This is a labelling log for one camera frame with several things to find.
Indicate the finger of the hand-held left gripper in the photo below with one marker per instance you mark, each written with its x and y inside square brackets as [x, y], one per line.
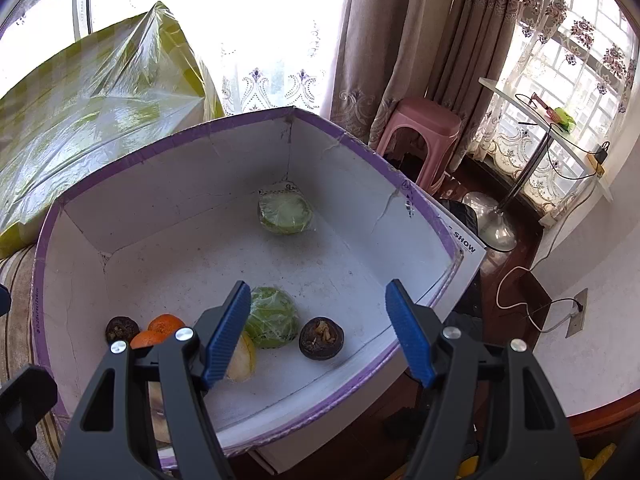
[25, 400]
[3, 301]

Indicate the small brown red item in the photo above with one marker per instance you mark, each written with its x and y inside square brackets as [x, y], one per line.
[540, 101]

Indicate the green packet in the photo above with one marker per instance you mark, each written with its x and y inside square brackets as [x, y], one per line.
[565, 119]

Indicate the pink plastic stool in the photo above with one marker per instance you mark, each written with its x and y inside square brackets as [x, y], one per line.
[420, 117]

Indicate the wall socket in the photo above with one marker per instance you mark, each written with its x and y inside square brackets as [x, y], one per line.
[576, 312]

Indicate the black box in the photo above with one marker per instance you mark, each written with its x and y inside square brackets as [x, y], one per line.
[462, 220]

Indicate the brown patterned curtain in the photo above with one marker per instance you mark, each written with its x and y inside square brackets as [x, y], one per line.
[425, 35]

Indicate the yellow checked plastic tablecloth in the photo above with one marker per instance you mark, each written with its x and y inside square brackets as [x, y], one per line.
[100, 110]

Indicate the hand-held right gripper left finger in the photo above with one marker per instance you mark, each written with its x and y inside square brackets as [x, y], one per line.
[225, 340]

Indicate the purple and white cardboard box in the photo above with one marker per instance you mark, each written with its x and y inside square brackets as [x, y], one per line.
[200, 240]

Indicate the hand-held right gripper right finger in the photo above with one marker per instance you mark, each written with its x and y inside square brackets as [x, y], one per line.
[410, 340]

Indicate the glass side table chrome stand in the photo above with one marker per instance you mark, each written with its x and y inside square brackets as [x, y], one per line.
[500, 91]

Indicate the green cabbage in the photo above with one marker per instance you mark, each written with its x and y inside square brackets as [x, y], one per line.
[274, 317]
[285, 212]

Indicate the flowered white lace curtain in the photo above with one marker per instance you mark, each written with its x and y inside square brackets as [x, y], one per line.
[575, 45]

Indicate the black plug charger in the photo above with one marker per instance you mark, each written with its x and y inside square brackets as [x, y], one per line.
[600, 155]

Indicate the dark purple mangosteen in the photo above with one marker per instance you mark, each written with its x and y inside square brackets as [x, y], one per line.
[121, 330]
[322, 338]

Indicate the yellow cloth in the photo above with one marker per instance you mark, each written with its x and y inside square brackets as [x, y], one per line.
[597, 462]

